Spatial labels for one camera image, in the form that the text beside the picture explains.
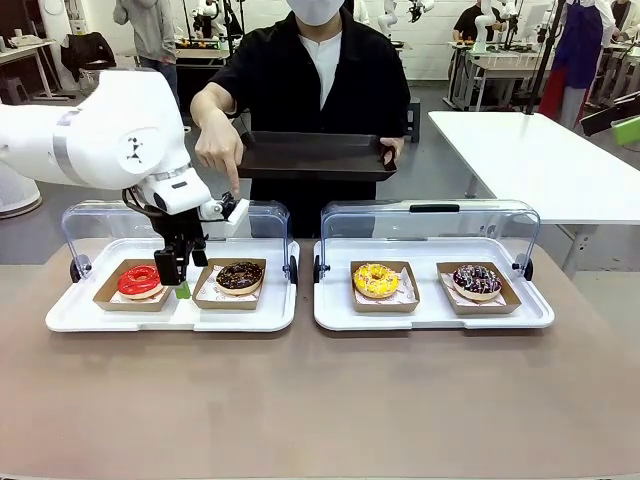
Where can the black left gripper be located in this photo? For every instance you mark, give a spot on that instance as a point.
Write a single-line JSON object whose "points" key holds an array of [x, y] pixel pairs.
{"points": [[175, 227]]}

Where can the printed paper liner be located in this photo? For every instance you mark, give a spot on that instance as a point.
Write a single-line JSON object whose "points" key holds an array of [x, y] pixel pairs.
{"points": [[502, 295], [207, 290], [407, 292]]}

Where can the chocolate sprinkled donut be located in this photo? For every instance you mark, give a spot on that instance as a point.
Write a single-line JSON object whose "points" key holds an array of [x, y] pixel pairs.
{"points": [[240, 277]]}

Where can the cardboard box of chocolate donut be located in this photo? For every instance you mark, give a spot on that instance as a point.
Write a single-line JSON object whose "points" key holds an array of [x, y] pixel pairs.
{"points": [[225, 304]]}

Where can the red glazed donut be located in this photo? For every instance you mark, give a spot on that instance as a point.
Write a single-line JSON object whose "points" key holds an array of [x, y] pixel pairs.
{"points": [[131, 285]]}

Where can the cardboard box of red donut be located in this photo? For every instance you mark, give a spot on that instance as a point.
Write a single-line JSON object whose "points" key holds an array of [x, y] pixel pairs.
{"points": [[107, 302]]}

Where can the dark brown serving tray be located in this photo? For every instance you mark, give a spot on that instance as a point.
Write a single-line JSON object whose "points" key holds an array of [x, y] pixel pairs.
{"points": [[310, 155]]}

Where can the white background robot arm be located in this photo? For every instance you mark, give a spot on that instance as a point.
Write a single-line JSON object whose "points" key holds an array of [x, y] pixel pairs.
{"points": [[482, 27]]}

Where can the person's right forearm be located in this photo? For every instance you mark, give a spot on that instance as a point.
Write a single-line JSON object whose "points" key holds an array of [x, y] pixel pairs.
{"points": [[210, 105]]}

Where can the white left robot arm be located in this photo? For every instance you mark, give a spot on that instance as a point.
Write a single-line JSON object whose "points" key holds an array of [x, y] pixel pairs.
{"points": [[100, 125]]}

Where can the yellow sprinkled donut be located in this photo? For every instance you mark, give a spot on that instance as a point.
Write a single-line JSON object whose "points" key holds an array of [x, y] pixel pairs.
{"points": [[375, 282]]}

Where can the person's torso black shirt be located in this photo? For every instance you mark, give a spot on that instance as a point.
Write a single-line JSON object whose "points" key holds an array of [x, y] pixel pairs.
{"points": [[280, 85]]}

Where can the cardboard box of yellow donut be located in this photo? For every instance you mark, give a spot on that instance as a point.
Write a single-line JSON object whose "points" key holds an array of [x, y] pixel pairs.
{"points": [[385, 307]]}

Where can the purple drizzled donut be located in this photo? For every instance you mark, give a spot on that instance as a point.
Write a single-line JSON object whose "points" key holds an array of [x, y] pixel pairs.
{"points": [[477, 282]]}

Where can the cardboard box of purple donut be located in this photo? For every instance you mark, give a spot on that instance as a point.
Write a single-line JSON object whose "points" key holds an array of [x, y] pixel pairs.
{"points": [[490, 308]]}

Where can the person's right hand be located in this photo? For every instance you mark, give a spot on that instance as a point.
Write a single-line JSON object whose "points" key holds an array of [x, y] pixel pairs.
{"points": [[217, 145]]}

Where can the person's left hand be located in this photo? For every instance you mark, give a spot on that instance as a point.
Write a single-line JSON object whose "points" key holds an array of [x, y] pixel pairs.
{"points": [[392, 150]]}

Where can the clear hinged display lid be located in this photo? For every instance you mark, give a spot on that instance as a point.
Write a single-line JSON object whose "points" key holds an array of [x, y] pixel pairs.
{"points": [[430, 225], [260, 225]]}

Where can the white display tray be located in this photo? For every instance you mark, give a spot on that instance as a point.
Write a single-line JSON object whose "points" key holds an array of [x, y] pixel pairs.
{"points": [[430, 320], [125, 320]]}

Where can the black background table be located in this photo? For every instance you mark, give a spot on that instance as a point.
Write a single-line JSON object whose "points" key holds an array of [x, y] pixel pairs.
{"points": [[200, 65]]}

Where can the bystander in grey hoodie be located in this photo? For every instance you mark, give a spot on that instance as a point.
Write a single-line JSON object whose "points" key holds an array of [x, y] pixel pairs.
{"points": [[147, 35]]}

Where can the black jacket on chair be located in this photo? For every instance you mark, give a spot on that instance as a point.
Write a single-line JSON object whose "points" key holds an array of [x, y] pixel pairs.
{"points": [[90, 52]]}

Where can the white background desk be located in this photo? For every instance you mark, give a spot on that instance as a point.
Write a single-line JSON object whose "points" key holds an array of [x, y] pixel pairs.
{"points": [[25, 55]]}

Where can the dark stool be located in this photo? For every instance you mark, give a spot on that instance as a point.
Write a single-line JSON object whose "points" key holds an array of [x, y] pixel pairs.
{"points": [[414, 120]]}

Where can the white face mask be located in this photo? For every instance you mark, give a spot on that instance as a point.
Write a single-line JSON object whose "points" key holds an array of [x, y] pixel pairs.
{"points": [[315, 11]]}

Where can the white side table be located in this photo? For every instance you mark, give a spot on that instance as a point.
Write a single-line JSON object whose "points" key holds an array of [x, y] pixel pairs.
{"points": [[530, 160]]}

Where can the grey background work table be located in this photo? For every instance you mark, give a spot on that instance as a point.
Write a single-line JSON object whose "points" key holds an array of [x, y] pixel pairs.
{"points": [[492, 65]]}

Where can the bystander in black shirt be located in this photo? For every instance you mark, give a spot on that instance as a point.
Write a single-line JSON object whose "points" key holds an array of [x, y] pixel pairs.
{"points": [[470, 22]]}

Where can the black stand pole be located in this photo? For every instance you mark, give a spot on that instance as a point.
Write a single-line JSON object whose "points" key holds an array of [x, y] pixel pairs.
{"points": [[542, 55]]}

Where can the bystander in blue apron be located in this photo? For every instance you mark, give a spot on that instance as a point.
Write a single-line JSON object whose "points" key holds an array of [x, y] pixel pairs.
{"points": [[575, 55]]}

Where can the black flat board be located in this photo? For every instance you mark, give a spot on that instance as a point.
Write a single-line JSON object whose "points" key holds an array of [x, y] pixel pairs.
{"points": [[607, 115]]}

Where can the green panel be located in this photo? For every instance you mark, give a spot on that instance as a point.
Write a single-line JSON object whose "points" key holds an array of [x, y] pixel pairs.
{"points": [[627, 131]]}

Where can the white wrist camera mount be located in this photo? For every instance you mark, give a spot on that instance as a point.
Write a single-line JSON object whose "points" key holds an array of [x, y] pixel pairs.
{"points": [[235, 215]]}

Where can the white round pedestal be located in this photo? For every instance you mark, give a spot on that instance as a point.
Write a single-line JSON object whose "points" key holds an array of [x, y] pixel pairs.
{"points": [[17, 192]]}

